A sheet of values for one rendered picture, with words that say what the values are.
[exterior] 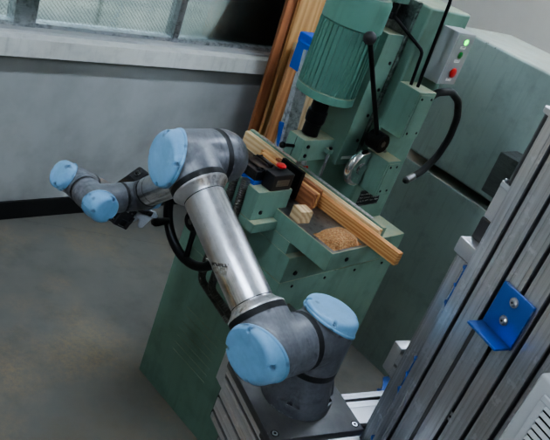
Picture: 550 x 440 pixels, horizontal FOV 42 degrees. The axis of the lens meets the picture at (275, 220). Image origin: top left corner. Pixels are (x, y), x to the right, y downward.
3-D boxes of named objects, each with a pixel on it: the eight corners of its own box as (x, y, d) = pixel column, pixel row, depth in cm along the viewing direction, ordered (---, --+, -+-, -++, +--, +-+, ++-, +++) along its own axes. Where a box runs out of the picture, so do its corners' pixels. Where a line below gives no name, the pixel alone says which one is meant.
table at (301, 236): (170, 163, 217) (175, 146, 214) (243, 159, 239) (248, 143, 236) (301, 278, 184) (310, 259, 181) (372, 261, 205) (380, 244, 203)
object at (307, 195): (271, 181, 215) (276, 165, 213) (274, 181, 217) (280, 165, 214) (307, 210, 206) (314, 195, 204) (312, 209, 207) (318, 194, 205)
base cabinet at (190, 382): (136, 367, 259) (188, 202, 227) (250, 333, 300) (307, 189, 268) (209, 456, 234) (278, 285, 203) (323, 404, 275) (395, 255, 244)
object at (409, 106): (380, 127, 214) (399, 80, 207) (396, 126, 220) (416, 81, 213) (400, 140, 209) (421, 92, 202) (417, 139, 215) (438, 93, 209)
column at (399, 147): (294, 188, 242) (374, -21, 210) (335, 183, 258) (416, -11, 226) (340, 223, 230) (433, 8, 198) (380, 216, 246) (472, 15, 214)
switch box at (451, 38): (421, 75, 213) (443, 24, 206) (438, 76, 220) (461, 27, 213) (436, 84, 210) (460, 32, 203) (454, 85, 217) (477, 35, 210)
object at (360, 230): (257, 160, 226) (261, 149, 224) (262, 160, 227) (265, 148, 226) (393, 265, 194) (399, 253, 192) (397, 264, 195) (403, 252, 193)
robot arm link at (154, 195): (266, 121, 153) (144, 176, 188) (227, 121, 145) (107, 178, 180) (277, 173, 152) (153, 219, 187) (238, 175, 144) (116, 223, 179)
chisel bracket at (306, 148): (280, 154, 213) (289, 129, 209) (311, 153, 223) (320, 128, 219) (296, 167, 209) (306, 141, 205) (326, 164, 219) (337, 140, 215)
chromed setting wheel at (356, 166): (335, 183, 215) (350, 147, 209) (360, 181, 224) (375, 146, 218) (342, 189, 213) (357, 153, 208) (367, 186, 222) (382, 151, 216)
